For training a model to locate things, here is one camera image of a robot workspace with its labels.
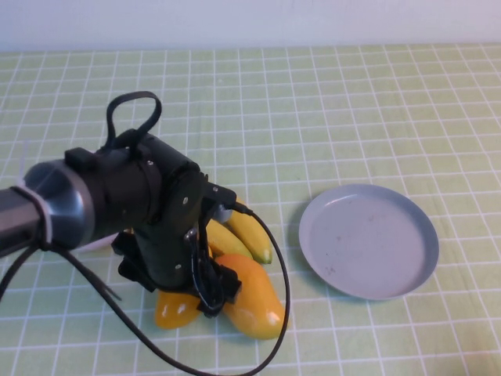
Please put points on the yellow toy banana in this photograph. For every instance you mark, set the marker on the yellow toy banana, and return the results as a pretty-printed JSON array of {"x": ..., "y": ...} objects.
[
  {"x": 254, "y": 239},
  {"x": 227, "y": 239}
]

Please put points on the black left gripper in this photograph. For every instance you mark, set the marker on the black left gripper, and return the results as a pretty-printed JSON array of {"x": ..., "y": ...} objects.
[{"x": 168, "y": 258}]

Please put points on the all orange-yellow toy mango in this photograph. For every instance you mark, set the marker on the all orange-yellow toy mango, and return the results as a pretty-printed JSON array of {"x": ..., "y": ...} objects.
[{"x": 176, "y": 313}]

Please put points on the pale blue round plate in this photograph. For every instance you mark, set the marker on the pale blue round plate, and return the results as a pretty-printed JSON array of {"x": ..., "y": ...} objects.
[{"x": 368, "y": 243}]

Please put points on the green-tipped orange toy mango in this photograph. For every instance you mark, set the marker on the green-tipped orange toy mango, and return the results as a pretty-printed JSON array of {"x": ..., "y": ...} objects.
[{"x": 258, "y": 313}]

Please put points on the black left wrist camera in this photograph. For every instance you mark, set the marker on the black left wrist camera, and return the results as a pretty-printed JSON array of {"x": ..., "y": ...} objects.
[{"x": 223, "y": 196}]

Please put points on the green checked tablecloth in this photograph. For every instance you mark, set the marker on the green checked tablecloth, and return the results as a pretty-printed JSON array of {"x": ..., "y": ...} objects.
[{"x": 352, "y": 117}]

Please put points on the pink round plate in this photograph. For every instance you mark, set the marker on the pink round plate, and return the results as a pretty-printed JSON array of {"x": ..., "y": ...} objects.
[{"x": 98, "y": 244}]

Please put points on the white zip tie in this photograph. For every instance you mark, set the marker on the white zip tie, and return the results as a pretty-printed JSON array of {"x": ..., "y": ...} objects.
[{"x": 49, "y": 223}]

